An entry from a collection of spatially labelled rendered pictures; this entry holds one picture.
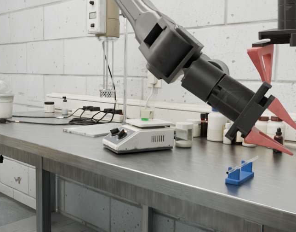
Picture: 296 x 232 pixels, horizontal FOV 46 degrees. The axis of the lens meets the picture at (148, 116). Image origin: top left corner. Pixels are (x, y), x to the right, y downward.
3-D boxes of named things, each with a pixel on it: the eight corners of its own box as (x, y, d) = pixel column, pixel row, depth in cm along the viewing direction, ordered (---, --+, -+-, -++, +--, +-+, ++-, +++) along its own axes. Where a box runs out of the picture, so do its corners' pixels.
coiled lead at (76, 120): (53, 129, 148) (53, 116, 147) (21, 122, 165) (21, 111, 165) (112, 122, 173) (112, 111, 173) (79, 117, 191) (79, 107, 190)
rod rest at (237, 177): (238, 185, 76) (239, 170, 76) (224, 182, 78) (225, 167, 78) (254, 176, 84) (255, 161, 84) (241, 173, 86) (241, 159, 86)
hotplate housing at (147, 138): (116, 154, 103) (117, 128, 102) (101, 146, 114) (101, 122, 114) (179, 149, 113) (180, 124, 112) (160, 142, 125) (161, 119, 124)
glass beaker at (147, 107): (141, 120, 117) (141, 96, 116) (156, 121, 116) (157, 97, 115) (135, 123, 111) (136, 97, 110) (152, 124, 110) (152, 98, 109)
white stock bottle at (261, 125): (260, 145, 122) (262, 117, 121) (250, 142, 127) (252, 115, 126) (273, 144, 124) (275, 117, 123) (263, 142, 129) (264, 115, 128)
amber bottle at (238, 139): (229, 142, 126) (230, 113, 124) (235, 141, 129) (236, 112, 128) (240, 145, 123) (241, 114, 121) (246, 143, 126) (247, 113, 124)
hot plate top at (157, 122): (139, 127, 106) (139, 124, 106) (124, 122, 117) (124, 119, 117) (173, 125, 112) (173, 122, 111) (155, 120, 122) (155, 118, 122)
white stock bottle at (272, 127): (277, 145, 123) (279, 115, 122) (287, 149, 117) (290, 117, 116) (262, 146, 121) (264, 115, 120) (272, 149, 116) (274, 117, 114)
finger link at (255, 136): (282, 160, 57) (234, 127, 59) (310, 125, 55) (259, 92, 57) (285, 171, 51) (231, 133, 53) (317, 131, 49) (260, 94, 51)
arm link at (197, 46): (141, 65, 58) (173, 22, 55) (164, 61, 69) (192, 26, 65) (194, 113, 56) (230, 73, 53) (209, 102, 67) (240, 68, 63)
